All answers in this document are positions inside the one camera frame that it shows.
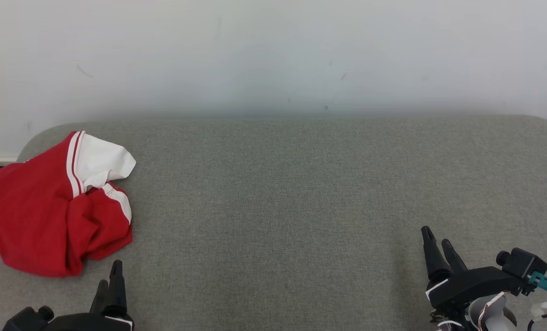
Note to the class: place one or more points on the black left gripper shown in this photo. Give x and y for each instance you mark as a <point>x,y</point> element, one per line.
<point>89,322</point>

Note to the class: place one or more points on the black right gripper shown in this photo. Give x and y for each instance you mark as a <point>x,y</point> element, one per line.
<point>471,285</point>

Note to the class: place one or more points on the red white basketball jersey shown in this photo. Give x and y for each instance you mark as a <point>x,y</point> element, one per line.
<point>25,211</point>

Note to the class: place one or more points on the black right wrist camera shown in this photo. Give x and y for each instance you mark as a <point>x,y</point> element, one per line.
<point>524,264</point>

